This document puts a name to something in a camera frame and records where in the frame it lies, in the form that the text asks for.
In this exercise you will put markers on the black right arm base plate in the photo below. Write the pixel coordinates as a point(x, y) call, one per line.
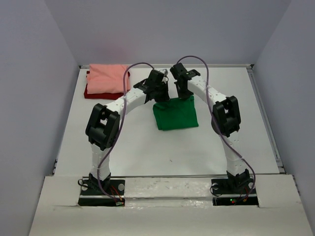
point(224, 196)

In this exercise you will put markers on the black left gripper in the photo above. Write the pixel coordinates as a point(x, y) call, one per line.
point(166, 97)

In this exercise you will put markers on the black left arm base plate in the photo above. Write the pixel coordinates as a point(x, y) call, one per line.
point(91, 195)

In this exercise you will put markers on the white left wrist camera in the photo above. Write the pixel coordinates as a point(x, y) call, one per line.
point(164, 72)

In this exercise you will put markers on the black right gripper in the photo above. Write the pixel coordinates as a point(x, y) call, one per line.
point(183, 95)

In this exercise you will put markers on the green t-shirt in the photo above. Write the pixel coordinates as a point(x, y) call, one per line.
point(175, 114)

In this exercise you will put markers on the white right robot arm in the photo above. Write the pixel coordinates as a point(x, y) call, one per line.
point(225, 121)

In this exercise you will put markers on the pink folded t-shirt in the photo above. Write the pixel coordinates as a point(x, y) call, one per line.
point(111, 68)

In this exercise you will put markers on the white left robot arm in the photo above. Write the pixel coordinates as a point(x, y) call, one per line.
point(105, 123)

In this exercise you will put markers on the dark red folded t-shirt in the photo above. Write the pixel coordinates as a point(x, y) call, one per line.
point(98, 96)

